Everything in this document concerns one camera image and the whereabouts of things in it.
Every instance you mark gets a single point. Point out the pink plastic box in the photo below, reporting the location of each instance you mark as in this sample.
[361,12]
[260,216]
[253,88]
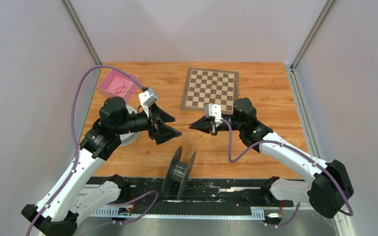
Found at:
[118,85]

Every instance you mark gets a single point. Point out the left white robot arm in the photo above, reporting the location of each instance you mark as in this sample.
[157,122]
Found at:
[61,211]

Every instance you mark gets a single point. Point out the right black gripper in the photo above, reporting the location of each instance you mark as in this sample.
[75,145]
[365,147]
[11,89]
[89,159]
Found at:
[203,124]

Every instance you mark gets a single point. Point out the white cable spool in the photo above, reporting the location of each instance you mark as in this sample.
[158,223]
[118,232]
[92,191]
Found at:
[127,139]

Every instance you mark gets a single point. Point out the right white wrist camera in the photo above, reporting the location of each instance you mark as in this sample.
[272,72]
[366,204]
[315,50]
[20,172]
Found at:
[213,113]

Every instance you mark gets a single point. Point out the wooden chessboard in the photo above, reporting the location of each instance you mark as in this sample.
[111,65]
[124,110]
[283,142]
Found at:
[204,86]

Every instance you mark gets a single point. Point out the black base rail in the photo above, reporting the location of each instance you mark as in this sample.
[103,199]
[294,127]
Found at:
[201,197]

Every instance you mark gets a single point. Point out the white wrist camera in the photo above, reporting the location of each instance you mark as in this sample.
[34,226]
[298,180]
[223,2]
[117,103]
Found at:
[213,113]
[147,98]

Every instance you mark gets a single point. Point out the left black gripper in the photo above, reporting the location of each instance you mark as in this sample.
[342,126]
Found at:
[166,132]

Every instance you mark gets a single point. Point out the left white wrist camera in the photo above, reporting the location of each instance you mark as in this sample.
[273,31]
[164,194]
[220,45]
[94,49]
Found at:
[147,98]

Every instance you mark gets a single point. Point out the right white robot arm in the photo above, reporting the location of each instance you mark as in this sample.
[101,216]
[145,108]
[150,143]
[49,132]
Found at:
[326,185]

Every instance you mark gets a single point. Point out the black cable spool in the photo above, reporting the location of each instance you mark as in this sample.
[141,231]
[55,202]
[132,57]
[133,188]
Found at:
[178,172]

